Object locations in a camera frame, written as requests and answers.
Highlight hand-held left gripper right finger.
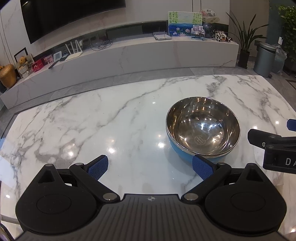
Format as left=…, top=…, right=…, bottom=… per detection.
left=181, top=155, right=266, bottom=202

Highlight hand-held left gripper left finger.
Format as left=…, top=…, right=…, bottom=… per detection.
left=35, top=155, right=121, bottom=203

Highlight steel bowl with blue outside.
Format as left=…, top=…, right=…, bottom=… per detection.
left=165, top=97, right=241, bottom=159

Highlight clear plastic bag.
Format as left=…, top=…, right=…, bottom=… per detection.
left=272, top=45, right=288, bottom=75

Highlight grey trash can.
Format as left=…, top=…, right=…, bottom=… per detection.
left=253, top=42, right=278, bottom=78

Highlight long-leaf potted plant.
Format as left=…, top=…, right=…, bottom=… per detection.
left=225, top=10, right=269, bottom=69

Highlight leafy green plant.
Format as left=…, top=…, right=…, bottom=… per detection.
left=277, top=5, right=296, bottom=54

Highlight white router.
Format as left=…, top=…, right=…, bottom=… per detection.
left=65, top=40, right=84, bottom=61

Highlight black and white toy car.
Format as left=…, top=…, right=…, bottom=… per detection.
left=213, top=30, right=232, bottom=42

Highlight white marble TV console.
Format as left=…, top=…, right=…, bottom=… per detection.
left=0, top=20, right=240, bottom=110

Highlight dark vase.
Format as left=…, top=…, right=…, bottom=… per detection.
left=203, top=23, right=216, bottom=39

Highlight golden acorn jar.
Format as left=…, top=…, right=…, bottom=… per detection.
left=0, top=64, right=18, bottom=88

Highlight brown teddy bear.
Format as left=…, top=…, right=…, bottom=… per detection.
left=17, top=56, right=31, bottom=78

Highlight small photo stand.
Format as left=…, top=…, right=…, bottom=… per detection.
left=191, top=25, right=206, bottom=40

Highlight grey set-top box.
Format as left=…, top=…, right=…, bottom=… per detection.
left=153, top=33, right=173, bottom=41

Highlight black framed certificate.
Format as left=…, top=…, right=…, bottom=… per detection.
left=14, top=47, right=28, bottom=67

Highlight round decorative fan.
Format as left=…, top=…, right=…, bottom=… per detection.
left=199, top=9, right=221, bottom=24

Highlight lotus pond painting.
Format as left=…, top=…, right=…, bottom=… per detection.
left=168, top=10, right=203, bottom=37

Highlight black television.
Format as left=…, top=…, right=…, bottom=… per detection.
left=20, top=0, right=126, bottom=44

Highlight tangled black cables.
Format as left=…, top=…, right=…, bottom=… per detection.
left=89, top=38, right=114, bottom=51

